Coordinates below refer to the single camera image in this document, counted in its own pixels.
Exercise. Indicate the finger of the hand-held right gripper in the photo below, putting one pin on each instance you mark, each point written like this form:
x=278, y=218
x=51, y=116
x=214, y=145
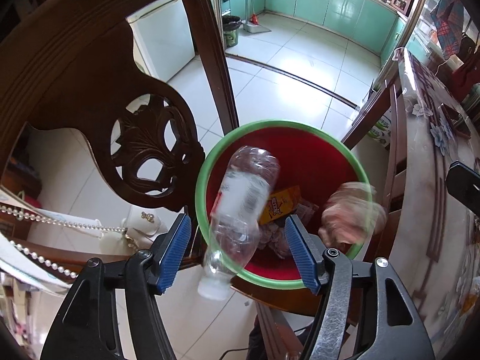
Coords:
x=465, y=189

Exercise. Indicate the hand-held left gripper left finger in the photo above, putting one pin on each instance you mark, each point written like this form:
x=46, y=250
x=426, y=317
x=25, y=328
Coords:
x=172, y=255

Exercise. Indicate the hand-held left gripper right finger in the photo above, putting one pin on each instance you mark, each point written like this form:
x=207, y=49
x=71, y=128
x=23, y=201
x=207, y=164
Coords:
x=300, y=255

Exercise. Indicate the yellow snack box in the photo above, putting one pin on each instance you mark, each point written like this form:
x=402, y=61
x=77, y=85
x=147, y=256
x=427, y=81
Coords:
x=283, y=204

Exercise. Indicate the clear plastic bottle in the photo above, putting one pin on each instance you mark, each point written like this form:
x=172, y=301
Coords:
x=240, y=202

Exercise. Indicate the red bin with green rim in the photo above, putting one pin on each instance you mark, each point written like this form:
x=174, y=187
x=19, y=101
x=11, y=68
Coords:
x=311, y=157

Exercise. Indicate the red smartphone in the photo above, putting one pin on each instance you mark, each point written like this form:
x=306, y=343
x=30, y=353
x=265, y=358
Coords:
x=454, y=120

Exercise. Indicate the green and white carton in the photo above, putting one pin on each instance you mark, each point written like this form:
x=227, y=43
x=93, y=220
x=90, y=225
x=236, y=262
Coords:
x=380, y=129

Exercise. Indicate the red cloth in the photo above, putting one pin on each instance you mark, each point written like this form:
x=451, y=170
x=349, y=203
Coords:
x=467, y=78

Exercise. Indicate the black bag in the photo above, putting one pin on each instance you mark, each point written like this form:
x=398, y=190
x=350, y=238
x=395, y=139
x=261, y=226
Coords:
x=466, y=47

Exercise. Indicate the plaid cloth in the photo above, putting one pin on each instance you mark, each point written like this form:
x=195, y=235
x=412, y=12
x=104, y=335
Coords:
x=450, y=26

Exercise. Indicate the carved wooden chair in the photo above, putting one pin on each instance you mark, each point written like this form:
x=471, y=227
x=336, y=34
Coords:
x=75, y=82

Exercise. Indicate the white refrigerator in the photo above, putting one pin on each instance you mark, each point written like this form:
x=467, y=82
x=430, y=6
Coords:
x=165, y=37

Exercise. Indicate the teal base cabinets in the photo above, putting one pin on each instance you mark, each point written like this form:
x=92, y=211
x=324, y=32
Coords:
x=337, y=7

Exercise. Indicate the black kitchen waste bin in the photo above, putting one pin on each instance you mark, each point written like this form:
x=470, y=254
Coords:
x=231, y=32

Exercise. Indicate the grey dustpan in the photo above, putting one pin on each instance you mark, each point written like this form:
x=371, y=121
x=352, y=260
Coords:
x=255, y=27

